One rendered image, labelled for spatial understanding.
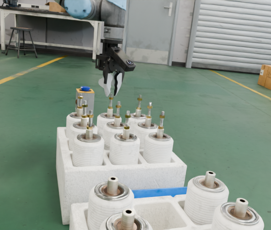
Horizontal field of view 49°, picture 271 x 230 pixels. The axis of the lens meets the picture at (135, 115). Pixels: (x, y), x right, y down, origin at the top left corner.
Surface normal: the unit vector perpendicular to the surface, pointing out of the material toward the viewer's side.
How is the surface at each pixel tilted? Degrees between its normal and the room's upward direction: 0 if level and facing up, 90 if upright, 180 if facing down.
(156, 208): 90
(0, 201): 0
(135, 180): 90
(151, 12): 90
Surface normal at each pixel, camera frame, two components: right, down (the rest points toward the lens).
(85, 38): 0.02, 0.28
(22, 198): 0.10, -0.96
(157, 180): 0.30, 0.29
